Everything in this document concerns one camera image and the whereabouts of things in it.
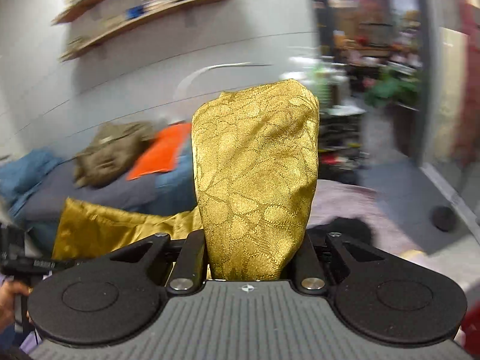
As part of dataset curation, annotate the person's left hand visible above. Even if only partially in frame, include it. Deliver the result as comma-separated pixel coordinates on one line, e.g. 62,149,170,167
0,280,32,332

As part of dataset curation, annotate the olive green jacket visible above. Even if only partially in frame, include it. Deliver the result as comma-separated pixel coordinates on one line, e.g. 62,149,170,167
73,121,156,188

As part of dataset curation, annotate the golden silk jacket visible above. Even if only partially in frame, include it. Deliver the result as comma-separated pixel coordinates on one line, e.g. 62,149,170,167
52,79,320,281

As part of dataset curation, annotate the wooden wall shelf lower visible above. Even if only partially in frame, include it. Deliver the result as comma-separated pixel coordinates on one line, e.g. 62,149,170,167
58,0,225,62

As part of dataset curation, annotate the grey bed cover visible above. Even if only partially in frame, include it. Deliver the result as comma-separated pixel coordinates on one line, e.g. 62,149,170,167
22,157,159,222

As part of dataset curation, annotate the black garment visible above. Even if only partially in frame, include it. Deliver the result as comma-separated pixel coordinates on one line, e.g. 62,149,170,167
307,217,374,245

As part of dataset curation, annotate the orange garment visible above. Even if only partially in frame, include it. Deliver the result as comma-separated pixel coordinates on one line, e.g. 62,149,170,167
126,122,191,180

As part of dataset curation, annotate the light blue duvet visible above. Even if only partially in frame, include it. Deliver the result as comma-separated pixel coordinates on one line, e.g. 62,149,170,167
1,149,64,216

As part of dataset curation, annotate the pink knitted blanket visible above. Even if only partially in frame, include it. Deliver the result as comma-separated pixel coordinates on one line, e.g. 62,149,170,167
307,180,422,256

